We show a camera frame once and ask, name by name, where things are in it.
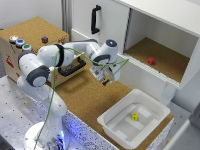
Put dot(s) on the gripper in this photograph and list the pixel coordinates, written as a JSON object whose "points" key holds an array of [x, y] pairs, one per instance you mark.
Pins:
{"points": [[100, 70]]}

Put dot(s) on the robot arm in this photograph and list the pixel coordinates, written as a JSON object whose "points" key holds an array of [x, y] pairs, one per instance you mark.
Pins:
{"points": [[36, 71]]}

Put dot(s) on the white plastic box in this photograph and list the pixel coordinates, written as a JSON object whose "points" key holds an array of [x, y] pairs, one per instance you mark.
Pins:
{"points": [[150, 106]]}

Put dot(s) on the wooden drawer box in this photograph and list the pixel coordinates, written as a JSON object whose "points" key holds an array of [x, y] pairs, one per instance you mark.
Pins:
{"points": [[30, 30]]}

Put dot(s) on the white sliding door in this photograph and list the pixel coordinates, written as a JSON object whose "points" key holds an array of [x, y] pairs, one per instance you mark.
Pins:
{"points": [[111, 23]]}

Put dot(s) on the pink block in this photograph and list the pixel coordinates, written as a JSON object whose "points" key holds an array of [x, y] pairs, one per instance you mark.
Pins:
{"points": [[151, 60]]}

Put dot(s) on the yellow block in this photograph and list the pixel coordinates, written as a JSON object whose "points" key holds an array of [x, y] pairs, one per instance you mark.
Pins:
{"points": [[135, 116]]}

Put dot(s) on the purple block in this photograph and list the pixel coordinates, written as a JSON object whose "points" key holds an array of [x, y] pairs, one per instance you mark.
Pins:
{"points": [[44, 39]]}

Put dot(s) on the green button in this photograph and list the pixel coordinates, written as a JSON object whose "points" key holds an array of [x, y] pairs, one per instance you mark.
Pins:
{"points": [[26, 47]]}

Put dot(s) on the white cabinet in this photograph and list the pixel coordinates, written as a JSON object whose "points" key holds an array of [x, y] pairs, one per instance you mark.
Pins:
{"points": [[166, 20]]}

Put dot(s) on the blue button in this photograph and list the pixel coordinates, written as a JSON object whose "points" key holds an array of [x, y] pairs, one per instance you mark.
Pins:
{"points": [[20, 42]]}

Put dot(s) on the red button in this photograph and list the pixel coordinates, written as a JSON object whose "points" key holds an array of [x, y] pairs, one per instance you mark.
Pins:
{"points": [[13, 39]]}

